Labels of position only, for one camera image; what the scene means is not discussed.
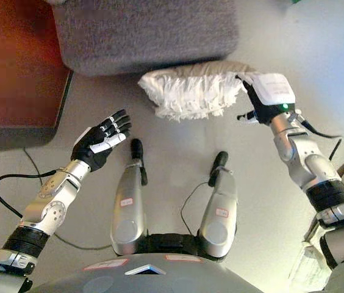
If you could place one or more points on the silver right robot leg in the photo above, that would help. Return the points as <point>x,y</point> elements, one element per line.
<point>220,210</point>

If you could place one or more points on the silver robot leg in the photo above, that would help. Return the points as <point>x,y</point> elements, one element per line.
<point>129,207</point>
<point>220,210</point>

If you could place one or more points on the grey robot torso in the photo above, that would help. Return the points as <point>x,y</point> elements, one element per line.
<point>147,274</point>

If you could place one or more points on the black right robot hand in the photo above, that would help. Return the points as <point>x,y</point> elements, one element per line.
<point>272,91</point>

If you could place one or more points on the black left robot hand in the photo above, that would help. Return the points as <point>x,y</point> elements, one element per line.
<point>94,146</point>

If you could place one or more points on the white fringed pillow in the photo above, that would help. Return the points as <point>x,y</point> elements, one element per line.
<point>190,94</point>

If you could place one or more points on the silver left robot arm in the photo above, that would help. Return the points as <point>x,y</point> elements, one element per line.
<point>47,201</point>

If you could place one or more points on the silver left robot leg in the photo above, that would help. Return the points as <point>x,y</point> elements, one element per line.
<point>129,207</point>

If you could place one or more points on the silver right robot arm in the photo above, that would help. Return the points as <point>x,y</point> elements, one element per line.
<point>315,164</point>

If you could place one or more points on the grey fabric armchair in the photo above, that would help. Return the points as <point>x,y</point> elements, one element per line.
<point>147,33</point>

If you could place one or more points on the brown wooden desk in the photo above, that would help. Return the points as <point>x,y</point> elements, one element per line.
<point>16,70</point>

